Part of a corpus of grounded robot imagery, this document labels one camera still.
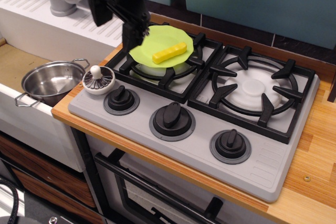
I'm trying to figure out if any black left burner grate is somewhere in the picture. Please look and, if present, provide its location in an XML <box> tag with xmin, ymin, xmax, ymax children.
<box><xmin>106</xmin><ymin>23</ymin><xmax>223</xmax><ymax>103</ymax></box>

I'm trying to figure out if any white left burner cap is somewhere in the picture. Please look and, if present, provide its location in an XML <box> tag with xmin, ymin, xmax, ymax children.
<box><xmin>132</xmin><ymin>63</ymin><xmax>196</xmax><ymax>81</ymax></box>

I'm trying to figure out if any stainless steel pot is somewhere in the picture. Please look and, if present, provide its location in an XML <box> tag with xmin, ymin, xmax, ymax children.
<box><xmin>15</xmin><ymin>58</ymin><xmax>90</xmax><ymax>107</ymax></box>

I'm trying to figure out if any black stove knob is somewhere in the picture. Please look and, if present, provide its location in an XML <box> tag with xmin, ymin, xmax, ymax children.
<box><xmin>103</xmin><ymin>85</ymin><xmax>140</xmax><ymax>116</ymax></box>
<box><xmin>149</xmin><ymin>102</ymin><xmax>196</xmax><ymax>142</ymax></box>
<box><xmin>209</xmin><ymin>129</ymin><xmax>251</xmax><ymax>165</ymax></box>

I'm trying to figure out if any black right burner grate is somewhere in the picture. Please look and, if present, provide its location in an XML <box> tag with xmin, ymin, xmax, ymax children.
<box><xmin>188</xmin><ymin>46</ymin><xmax>318</xmax><ymax>144</ymax></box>

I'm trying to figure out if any black burner grate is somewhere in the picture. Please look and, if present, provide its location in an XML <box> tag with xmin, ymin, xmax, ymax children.
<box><xmin>188</xmin><ymin>46</ymin><xmax>318</xmax><ymax>144</ymax></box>
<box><xmin>106</xmin><ymin>23</ymin><xmax>223</xmax><ymax>103</ymax></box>

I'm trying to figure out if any wooden drawer front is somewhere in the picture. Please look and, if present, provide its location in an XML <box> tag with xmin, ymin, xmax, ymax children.
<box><xmin>1</xmin><ymin>132</ymin><xmax>103</xmax><ymax>223</ymax></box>

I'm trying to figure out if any lime green plate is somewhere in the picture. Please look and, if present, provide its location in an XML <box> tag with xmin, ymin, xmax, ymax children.
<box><xmin>129</xmin><ymin>25</ymin><xmax>194</xmax><ymax>68</ymax></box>

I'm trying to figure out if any black right stove knob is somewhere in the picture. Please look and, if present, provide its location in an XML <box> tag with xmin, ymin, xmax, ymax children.
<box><xmin>209</xmin><ymin>129</ymin><xmax>251</xmax><ymax>165</ymax></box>

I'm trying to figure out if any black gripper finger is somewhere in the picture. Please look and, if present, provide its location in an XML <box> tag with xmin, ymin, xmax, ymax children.
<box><xmin>122</xmin><ymin>23</ymin><xmax>144</xmax><ymax>52</ymax></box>
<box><xmin>88</xmin><ymin>0</ymin><xmax>113</xmax><ymax>27</ymax></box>

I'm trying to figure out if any white burner cap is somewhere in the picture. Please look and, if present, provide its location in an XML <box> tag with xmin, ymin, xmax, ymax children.
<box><xmin>132</xmin><ymin>63</ymin><xmax>196</xmax><ymax>81</ymax></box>
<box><xmin>224</xmin><ymin>68</ymin><xmax>282</xmax><ymax>112</ymax></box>

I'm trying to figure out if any white right burner cap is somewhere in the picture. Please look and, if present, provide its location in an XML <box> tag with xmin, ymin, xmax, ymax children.
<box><xmin>224</xmin><ymin>68</ymin><xmax>282</xmax><ymax>112</ymax></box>

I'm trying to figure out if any black oven door handle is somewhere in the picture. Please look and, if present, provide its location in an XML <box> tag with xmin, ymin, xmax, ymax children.
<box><xmin>94</xmin><ymin>153</ymin><xmax>223</xmax><ymax>223</ymax></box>

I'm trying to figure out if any black middle stove knob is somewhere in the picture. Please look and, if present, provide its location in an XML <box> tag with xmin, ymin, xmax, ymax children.
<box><xmin>149</xmin><ymin>102</ymin><xmax>196</xmax><ymax>142</ymax></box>

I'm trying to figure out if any grey toy stovetop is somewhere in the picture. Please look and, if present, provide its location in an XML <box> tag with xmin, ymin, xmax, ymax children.
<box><xmin>67</xmin><ymin>22</ymin><xmax>321</xmax><ymax>204</ymax></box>

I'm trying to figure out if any white toy sink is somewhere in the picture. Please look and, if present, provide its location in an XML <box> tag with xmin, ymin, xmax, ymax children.
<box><xmin>1</xmin><ymin>0</ymin><xmax>123</xmax><ymax>172</ymax></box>

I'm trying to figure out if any white toy mushroom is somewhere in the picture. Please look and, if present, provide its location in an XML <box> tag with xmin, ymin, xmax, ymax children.
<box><xmin>82</xmin><ymin>65</ymin><xmax>116</xmax><ymax>95</ymax></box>

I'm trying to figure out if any black left stove knob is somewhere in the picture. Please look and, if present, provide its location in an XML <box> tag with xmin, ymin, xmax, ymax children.
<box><xmin>103</xmin><ymin>85</ymin><xmax>140</xmax><ymax>116</ymax></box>

